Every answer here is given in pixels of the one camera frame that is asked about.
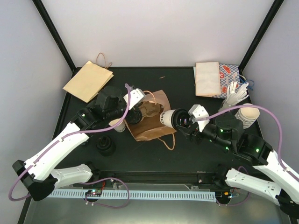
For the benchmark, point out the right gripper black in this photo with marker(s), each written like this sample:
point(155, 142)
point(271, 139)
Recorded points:
point(194, 129)

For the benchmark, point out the brown kraft paper bag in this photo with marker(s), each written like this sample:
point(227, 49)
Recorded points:
point(151, 128)

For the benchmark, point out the single pulp cup carrier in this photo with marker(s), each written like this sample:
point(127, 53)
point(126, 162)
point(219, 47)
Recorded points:
point(149, 109)

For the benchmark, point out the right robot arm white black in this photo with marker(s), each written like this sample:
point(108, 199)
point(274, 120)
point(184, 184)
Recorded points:
point(227, 132)

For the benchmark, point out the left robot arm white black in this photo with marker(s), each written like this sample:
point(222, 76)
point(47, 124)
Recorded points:
point(39, 174)

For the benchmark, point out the white paper bag brown trim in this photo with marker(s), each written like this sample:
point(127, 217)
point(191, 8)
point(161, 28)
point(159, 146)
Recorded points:
point(207, 79)

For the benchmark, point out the stack of white paper cups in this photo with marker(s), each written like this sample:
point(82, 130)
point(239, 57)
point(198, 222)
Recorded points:
point(247, 115)

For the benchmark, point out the bundle of white straws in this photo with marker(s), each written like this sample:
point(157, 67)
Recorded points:
point(234, 96)

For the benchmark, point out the blue checkered paper bag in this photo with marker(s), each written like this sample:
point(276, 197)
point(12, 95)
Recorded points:
point(228, 74)

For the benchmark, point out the black lid stack left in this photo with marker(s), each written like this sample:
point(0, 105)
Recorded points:
point(105, 145)

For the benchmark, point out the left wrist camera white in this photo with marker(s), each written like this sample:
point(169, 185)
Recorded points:
point(136, 96)

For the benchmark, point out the tan paper bag with handles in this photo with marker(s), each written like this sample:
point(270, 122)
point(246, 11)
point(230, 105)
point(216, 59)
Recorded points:
point(89, 80)

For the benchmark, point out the black frame post right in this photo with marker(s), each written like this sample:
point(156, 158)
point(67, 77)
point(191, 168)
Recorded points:
point(260, 33)

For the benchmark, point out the black frame post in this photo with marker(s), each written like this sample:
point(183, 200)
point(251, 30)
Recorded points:
point(54, 33)
point(260, 33)

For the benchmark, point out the light blue cable duct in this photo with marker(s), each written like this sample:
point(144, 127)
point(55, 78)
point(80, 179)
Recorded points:
point(134, 195)

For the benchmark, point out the black frame post left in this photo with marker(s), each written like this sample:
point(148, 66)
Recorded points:
point(54, 33)

